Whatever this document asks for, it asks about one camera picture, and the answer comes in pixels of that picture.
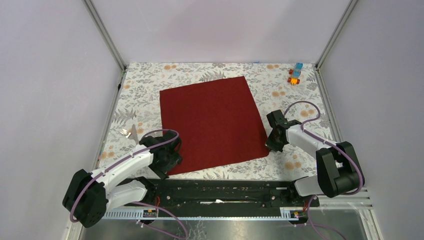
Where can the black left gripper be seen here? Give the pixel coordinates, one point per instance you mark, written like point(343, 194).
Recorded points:
point(175, 158)

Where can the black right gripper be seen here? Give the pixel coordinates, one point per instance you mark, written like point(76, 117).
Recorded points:
point(271, 146)

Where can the dark red cloth napkin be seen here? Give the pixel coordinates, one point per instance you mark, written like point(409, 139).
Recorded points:
point(218, 122)

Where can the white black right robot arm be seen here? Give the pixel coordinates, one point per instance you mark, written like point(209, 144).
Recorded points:
point(337, 167)

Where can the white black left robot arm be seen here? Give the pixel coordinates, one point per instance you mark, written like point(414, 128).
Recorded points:
point(91, 194)

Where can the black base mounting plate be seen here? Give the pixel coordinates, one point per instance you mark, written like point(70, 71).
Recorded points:
point(174, 193)

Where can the silver fork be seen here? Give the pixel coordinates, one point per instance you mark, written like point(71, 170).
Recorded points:
point(126, 133)

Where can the floral patterned tablecloth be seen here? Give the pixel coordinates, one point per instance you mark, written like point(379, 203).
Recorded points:
point(139, 103)

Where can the blue orange toy car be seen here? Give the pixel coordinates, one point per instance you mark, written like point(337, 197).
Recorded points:
point(295, 73)

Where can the white slotted cable duct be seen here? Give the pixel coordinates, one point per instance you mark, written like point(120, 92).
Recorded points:
point(205, 212)

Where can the right aluminium frame post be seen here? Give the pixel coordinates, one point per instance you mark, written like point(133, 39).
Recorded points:
point(335, 34)

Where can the aluminium frame post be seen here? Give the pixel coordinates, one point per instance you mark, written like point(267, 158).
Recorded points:
point(104, 33)
point(335, 34)

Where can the left aluminium frame post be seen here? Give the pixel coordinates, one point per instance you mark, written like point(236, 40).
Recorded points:
point(104, 33)

